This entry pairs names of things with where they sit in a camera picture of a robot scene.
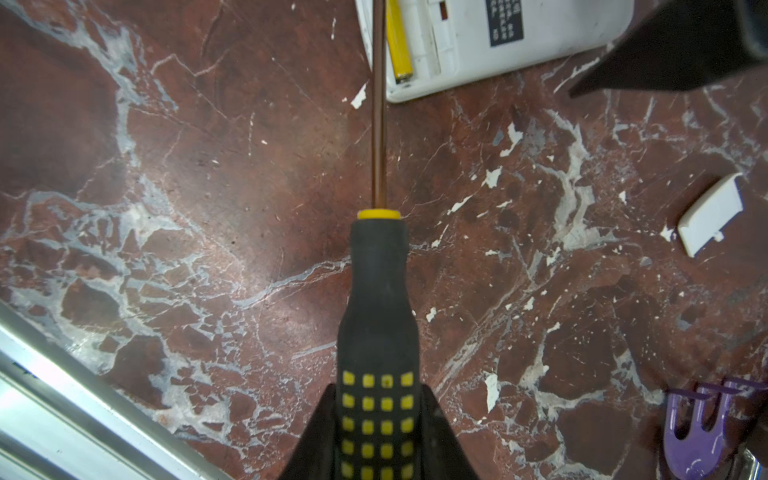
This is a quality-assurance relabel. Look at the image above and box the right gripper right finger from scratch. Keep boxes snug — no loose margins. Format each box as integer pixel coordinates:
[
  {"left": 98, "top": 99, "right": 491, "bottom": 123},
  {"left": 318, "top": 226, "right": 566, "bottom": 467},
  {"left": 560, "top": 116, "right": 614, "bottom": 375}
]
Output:
[{"left": 419, "top": 385, "right": 479, "bottom": 480}]

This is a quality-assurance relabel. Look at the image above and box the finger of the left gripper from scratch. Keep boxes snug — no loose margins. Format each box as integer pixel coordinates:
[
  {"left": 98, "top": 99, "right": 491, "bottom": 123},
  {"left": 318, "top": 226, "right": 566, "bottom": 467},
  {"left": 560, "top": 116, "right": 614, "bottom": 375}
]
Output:
[{"left": 569, "top": 1, "right": 767, "bottom": 98}]

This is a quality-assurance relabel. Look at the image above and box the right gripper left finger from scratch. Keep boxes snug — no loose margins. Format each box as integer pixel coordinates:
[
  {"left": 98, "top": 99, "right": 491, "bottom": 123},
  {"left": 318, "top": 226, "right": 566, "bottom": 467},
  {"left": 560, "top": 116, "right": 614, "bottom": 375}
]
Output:
[{"left": 278, "top": 384, "right": 336, "bottom": 480}]

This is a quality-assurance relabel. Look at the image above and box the black yellow screwdriver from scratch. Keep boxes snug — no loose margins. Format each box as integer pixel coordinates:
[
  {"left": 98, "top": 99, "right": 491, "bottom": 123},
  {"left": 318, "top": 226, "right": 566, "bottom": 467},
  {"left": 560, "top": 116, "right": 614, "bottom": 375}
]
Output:
[{"left": 333, "top": 1, "right": 421, "bottom": 479}]

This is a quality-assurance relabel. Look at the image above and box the white battery cover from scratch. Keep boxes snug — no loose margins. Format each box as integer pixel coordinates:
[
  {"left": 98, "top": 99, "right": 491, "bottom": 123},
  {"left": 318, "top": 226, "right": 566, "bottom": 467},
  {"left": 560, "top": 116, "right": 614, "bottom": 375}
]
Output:
[{"left": 677, "top": 173, "right": 744, "bottom": 258}]

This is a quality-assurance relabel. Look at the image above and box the white remote red keypad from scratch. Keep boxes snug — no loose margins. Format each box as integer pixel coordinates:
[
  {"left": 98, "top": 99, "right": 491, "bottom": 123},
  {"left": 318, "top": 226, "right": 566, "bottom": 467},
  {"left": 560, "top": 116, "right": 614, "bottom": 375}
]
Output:
[{"left": 386, "top": 0, "right": 635, "bottom": 103}]

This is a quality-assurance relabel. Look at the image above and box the purple pink garden fork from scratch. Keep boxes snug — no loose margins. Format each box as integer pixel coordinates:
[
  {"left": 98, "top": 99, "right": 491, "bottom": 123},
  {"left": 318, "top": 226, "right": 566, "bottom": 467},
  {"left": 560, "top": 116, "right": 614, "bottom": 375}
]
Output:
[{"left": 663, "top": 377, "right": 767, "bottom": 479}]

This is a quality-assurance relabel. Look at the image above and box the yellow battery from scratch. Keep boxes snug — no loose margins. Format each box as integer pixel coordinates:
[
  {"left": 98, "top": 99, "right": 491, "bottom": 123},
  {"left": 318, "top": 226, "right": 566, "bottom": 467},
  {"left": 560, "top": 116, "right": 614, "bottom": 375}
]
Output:
[{"left": 385, "top": 0, "right": 414, "bottom": 83}]

